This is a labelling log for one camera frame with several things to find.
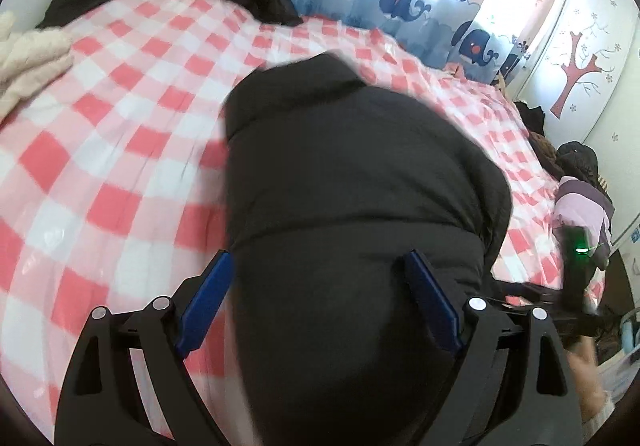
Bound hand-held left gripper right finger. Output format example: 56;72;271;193
404;250;583;446

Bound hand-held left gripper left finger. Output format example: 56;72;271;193
54;251;233;446

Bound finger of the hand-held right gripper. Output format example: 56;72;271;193
492;282;566;316

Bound black puffer jacket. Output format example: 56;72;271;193
222;52;513;446

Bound person's right forearm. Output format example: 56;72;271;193
570;336;618;439

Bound purple pink jacket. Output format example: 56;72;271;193
554;176;617;269

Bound brown garment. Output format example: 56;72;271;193
529;131;561;179

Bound black garment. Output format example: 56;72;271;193
515;100;547;134

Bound pink white checked bed sheet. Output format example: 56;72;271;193
0;0;608;439

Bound cream quilted jacket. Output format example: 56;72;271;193
0;11;74;121

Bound brown tree wall sticker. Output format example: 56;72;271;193
550;14;622;118

